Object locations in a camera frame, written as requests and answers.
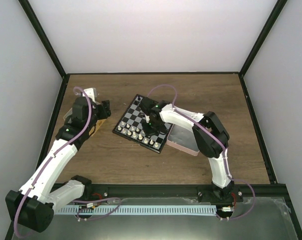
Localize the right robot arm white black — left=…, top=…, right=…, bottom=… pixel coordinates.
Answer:
left=139, top=97, right=235, bottom=202

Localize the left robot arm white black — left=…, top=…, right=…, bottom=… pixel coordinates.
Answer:
left=5, top=96, right=111, bottom=233

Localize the black white chess board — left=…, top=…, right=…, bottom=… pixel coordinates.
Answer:
left=112, top=94, right=173, bottom=154

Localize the yellow metal tin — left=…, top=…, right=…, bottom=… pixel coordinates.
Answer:
left=63, top=109, right=109, bottom=137

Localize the pink metal tin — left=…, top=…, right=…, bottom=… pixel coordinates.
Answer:
left=166, top=125, right=200, bottom=156

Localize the metal front plate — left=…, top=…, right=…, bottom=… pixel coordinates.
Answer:
left=19, top=197, right=298, bottom=240

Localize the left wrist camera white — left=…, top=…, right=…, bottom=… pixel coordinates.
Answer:
left=84, top=87, right=98, bottom=103

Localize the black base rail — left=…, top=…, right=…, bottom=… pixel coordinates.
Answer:
left=92, top=184, right=289, bottom=203

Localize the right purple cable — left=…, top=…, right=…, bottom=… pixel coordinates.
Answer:
left=147, top=84, right=256, bottom=222

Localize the light blue slotted cable duct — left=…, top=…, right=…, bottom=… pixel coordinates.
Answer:
left=56, top=205, right=217, bottom=216

